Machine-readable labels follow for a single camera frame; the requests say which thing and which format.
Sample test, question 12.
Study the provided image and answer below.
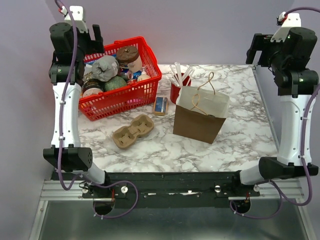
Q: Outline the brown paper bag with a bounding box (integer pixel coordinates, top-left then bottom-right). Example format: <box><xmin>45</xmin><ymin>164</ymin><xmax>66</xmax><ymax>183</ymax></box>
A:
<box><xmin>173</xmin><ymin>72</ymin><xmax>230</xmax><ymax>144</ymax></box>

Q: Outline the cardboard cup carrier tray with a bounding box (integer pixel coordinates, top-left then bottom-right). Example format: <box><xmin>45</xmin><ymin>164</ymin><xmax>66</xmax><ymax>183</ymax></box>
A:
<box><xmin>112</xmin><ymin>114</ymin><xmax>155</xmax><ymax>149</ymax></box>

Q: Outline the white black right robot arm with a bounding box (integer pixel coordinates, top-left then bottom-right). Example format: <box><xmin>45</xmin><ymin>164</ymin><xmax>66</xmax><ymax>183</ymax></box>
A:
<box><xmin>230</xmin><ymin>27</ymin><xmax>319</xmax><ymax>196</ymax></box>

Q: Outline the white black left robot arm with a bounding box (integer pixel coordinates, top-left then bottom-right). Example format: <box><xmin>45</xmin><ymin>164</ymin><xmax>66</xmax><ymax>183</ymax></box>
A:
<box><xmin>43</xmin><ymin>22</ymin><xmax>111</xmax><ymax>198</ymax></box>

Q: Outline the grey crumpled bag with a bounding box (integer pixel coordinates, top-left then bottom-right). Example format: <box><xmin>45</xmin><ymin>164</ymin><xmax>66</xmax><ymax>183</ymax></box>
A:
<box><xmin>83</xmin><ymin>55</ymin><xmax>119</xmax><ymax>82</ymax></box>

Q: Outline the brown lidded round container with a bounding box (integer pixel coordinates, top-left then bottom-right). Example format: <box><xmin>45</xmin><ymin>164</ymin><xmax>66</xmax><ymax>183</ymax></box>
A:
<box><xmin>115</xmin><ymin>45</ymin><xmax>143</xmax><ymax>73</ymax></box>

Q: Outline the black gold labelled jar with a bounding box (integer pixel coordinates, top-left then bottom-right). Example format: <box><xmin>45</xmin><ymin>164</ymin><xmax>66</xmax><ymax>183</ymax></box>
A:
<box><xmin>82</xmin><ymin>72</ymin><xmax>103</xmax><ymax>98</ymax></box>

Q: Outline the blue white can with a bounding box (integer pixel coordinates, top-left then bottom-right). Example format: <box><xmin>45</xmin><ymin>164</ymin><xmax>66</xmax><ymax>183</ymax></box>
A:
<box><xmin>118</xmin><ymin>67</ymin><xmax>142</xmax><ymax>81</ymax></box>

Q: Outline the green round melon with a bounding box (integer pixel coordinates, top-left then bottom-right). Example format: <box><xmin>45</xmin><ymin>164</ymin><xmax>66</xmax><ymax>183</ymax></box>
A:
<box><xmin>103</xmin><ymin>76</ymin><xmax>127</xmax><ymax>92</ymax></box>

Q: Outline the small white pump bottle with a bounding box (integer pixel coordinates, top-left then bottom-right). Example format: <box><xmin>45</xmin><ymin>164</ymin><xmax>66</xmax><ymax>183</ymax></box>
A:
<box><xmin>137</xmin><ymin>67</ymin><xmax>151</xmax><ymax>82</ymax></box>

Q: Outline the red plastic shopping basket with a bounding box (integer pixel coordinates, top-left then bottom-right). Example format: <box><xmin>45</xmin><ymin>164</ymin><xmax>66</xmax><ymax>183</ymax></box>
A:
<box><xmin>78</xmin><ymin>36</ymin><xmax>162</xmax><ymax>121</ymax></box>

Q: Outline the red ribbed cup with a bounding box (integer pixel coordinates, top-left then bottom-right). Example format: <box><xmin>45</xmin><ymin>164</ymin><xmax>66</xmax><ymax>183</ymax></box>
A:
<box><xmin>170</xmin><ymin>75</ymin><xmax>192</xmax><ymax>104</ymax></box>

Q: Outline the blue tan small box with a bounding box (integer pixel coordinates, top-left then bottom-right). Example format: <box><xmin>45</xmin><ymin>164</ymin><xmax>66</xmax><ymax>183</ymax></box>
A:
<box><xmin>153</xmin><ymin>96</ymin><xmax>168</xmax><ymax>116</ymax></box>

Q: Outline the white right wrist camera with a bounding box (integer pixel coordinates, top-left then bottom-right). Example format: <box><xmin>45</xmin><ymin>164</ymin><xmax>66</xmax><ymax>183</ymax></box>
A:
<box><xmin>270</xmin><ymin>11</ymin><xmax>301</xmax><ymax>43</ymax></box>

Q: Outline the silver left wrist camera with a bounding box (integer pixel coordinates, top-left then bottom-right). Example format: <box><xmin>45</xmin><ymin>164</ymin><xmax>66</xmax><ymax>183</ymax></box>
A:
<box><xmin>59</xmin><ymin>5</ymin><xmax>89</xmax><ymax>33</ymax></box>

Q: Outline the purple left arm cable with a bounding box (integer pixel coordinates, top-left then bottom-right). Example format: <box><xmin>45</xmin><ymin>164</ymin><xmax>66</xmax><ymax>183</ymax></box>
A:
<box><xmin>54</xmin><ymin>0</ymin><xmax>140</xmax><ymax>220</ymax></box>

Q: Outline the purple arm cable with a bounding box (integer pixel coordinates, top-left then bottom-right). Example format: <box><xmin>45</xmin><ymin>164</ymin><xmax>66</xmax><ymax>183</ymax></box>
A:
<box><xmin>54</xmin><ymin>0</ymin><xmax>140</xmax><ymax>220</ymax></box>
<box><xmin>229</xmin><ymin>6</ymin><xmax>320</xmax><ymax>220</ymax></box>

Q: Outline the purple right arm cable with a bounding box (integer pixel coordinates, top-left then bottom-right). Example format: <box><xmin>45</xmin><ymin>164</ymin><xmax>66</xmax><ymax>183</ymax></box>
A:
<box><xmin>229</xmin><ymin>6</ymin><xmax>320</xmax><ymax>220</ymax></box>

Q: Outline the black mounting base rail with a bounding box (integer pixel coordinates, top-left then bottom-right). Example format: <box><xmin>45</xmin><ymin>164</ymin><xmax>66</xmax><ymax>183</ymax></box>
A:
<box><xmin>49</xmin><ymin>171</ymin><xmax>261</xmax><ymax>210</ymax></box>

